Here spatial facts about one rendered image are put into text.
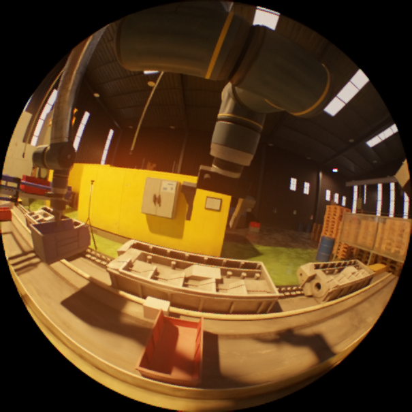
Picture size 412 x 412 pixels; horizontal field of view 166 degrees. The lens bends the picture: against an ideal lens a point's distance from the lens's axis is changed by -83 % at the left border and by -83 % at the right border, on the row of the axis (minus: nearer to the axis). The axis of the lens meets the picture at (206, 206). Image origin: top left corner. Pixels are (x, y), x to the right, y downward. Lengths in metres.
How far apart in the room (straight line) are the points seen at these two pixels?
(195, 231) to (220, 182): 2.72
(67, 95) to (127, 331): 1.00
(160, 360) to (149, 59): 0.80
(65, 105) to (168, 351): 1.04
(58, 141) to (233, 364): 1.11
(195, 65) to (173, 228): 3.02
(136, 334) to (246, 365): 0.50
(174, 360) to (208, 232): 2.66
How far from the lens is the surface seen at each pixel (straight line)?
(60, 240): 0.79
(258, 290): 0.91
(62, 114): 0.67
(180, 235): 3.09
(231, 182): 0.34
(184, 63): 0.18
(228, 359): 0.74
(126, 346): 0.73
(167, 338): 0.75
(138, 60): 0.20
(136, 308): 0.88
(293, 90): 0.20
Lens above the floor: 1.39
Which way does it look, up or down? 2 degrees down
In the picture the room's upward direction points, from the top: 10 degrees clockwise
